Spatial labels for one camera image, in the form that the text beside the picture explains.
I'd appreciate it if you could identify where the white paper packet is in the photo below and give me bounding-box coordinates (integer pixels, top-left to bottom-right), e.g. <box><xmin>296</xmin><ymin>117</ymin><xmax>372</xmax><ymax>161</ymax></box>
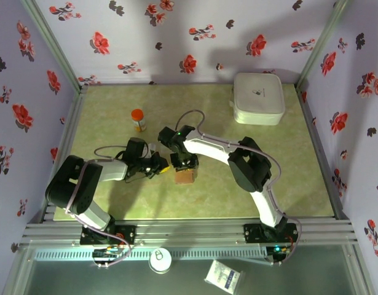
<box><xmin>203</xmin><ymin>259</ymin><xmax>244</xmax><ymax>293</ymax></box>

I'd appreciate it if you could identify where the perforated metal cable duct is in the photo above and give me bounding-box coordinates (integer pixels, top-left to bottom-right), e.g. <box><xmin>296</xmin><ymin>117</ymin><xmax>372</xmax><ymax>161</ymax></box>
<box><xmin>33</xmin><ymin>248</ymin><xmax>269</xmax><ymax>261</ymax></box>

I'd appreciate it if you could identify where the aluminium frame post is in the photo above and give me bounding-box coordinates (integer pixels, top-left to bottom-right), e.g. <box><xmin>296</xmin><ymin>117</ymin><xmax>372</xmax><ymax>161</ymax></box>
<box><xmin>21</xmin><ymin>0</ymin><xmax>89</xmax><ymax>93</ymax></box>
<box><xmin>295</xmin><ymin>0</ymin><xmax>353</xmax><ymax>90</ymax></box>

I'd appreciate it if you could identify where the aluminium front rail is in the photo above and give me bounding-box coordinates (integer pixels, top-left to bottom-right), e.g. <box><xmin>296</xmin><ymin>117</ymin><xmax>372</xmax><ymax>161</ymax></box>
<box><xmin>19</xmin><ymin>218</ymin><xmax>359</xmax><ymax>246</ymax></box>

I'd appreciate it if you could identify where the aluminium side rail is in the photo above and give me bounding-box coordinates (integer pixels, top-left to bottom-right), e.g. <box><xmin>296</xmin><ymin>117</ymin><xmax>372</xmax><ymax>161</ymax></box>
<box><xmin>37</xmin><ymin>85</ymin><xmax>89</xmax><ymax>224</ymax></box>
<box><xmin>294</xmin><ymin>82</ymin><xmax>351</xmax><ymax>221</ymax></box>

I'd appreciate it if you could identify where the white zip case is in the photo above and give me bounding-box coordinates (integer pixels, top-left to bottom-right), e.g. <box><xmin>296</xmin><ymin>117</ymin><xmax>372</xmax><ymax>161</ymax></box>
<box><xmin>228</xmin><ymin>72</ymin><xmax>285</xmax><ymax>126</ymax></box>

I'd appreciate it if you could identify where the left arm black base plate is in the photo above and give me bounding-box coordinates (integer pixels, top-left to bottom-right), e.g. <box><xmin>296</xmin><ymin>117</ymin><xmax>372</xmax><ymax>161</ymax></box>
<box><xmin>80</xmin><ymin>225</ymin><xmax>137</xmax><ymax>246</ymax></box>

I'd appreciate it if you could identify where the orange-lid pill bottle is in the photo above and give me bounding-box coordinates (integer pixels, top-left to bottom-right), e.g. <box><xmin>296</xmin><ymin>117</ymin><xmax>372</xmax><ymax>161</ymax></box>
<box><xmin>130</xmin><ymin>109</ymin><xmax>148</xmax><ymax>133</ymax></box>

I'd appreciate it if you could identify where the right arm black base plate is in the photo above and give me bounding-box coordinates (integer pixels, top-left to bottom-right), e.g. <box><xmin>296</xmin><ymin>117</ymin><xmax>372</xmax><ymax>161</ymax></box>
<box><xmin>243</xmin><ymin>223</ymin><xmax>300</xmax><ymax>243</ymax></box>

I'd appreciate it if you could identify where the left arm grey cable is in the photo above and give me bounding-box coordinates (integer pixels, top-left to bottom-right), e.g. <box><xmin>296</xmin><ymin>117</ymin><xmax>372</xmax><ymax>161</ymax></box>
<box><xmin>64</xmin><ymin>144</ymin><xmax>133</xmax><ymax>268</ymax></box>

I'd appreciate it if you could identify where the white round can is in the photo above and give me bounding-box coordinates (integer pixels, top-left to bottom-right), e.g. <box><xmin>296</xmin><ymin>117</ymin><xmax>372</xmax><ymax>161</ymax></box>
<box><xmin>148</xmin><ymin>247</ymin><xmax>173</xmax><ymax>274</ymax></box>

